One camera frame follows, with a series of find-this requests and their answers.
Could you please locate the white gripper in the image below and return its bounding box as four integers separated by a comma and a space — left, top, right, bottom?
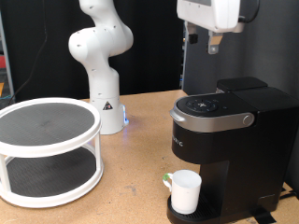
176, 0, 241, 56

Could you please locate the black Keurig coffee machine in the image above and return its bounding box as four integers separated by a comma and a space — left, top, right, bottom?
166, 84, 299, 224

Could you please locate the white mug with green mark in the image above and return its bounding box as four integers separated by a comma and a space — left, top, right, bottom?
162, 169, 203, 215

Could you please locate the black curtain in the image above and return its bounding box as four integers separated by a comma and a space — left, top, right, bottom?
0, 0, 186, 101

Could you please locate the clear water reservoir black lid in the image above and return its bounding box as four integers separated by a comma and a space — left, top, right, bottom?
216, 77, 269, 93

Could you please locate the white two-tier turntable shelf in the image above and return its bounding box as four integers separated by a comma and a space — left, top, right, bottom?
0, 96, 104, 209

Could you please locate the black camera cable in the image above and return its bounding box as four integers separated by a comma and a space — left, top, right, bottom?
237, 0, 261, 24

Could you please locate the thin black hanging cable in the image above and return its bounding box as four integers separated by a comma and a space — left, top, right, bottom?
13, 0, 49, 101

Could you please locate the black power cable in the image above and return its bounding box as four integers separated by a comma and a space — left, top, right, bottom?
278, 186, 299, 201

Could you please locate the grey metal frame post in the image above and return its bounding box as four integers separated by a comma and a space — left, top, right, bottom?
0, 12, 16, 101

